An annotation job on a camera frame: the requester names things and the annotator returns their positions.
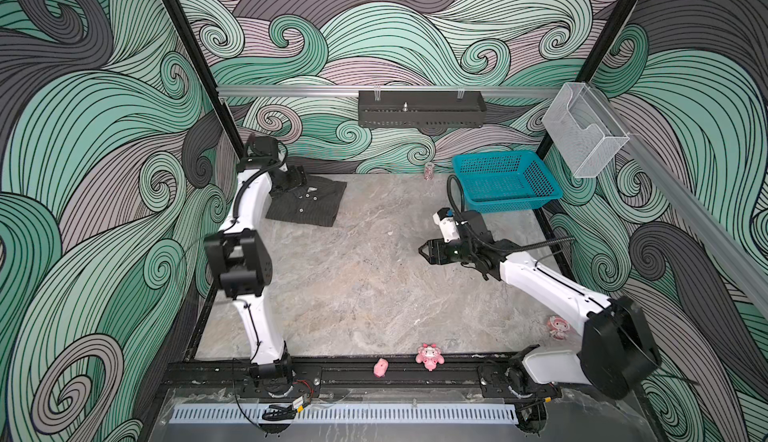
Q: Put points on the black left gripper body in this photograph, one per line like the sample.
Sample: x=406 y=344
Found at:
x=289 y=179

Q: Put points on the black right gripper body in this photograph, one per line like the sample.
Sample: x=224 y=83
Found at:
x=453 y=251

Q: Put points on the dark grey pinstripe shirt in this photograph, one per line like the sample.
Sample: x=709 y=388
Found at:
x=316 y=203

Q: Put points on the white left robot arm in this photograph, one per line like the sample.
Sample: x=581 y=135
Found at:
x=239 y=260

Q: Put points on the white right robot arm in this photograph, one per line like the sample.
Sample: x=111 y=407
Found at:
x=618 y=350

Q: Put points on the pink poker chip stack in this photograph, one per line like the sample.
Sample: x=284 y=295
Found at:
x=428 y=172

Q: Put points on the teal plastic basket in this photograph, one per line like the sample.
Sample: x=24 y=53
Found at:
x=505 y=181

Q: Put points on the pink plush pig toy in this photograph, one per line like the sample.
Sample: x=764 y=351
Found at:
x=430 y=356

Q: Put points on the small pink toy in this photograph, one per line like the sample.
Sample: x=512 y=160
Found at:
x=380 y=368

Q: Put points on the pink white figurine toy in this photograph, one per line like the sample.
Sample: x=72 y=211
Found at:
x=558 y=327

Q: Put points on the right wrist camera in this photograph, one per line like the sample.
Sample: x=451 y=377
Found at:
x=444 y=219

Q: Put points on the aluminium wall rail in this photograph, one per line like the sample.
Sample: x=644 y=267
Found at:
x=329 y=91

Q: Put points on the black wall shelf tray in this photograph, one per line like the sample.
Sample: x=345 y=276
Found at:
x=429 y=112

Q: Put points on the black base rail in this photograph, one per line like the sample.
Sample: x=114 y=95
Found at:
x=494 y=374

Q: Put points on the clear plastic wall bin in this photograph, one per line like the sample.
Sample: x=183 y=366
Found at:
x=585 y=128

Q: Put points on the white slotted cable duct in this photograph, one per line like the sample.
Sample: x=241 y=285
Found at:
x=352 y=413

